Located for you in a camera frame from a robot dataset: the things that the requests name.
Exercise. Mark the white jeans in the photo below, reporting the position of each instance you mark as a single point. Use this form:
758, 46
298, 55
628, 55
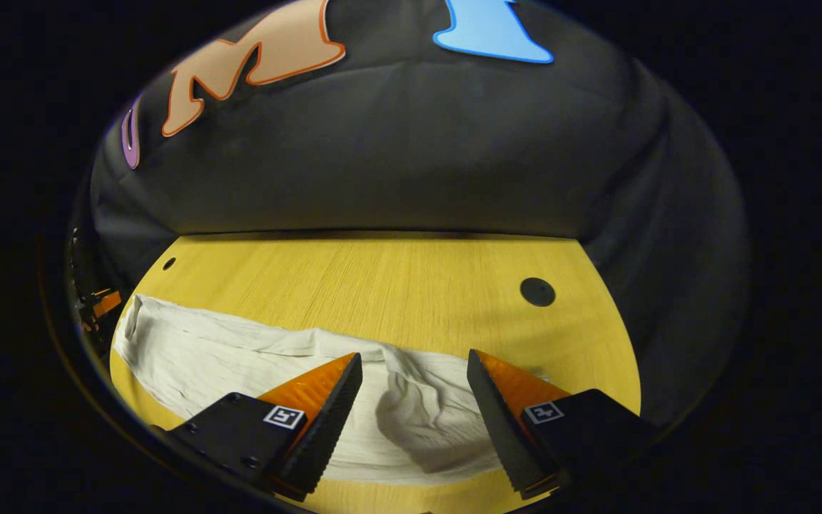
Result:
204, 357

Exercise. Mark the black backdrop cloth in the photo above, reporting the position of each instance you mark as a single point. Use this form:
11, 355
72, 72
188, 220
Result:
411, 157

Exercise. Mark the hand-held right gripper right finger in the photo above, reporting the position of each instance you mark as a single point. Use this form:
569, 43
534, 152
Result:
500, 428

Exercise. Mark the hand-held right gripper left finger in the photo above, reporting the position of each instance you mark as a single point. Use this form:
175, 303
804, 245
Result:
325, 428

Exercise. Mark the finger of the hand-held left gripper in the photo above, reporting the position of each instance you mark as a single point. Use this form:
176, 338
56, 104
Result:
108, 303

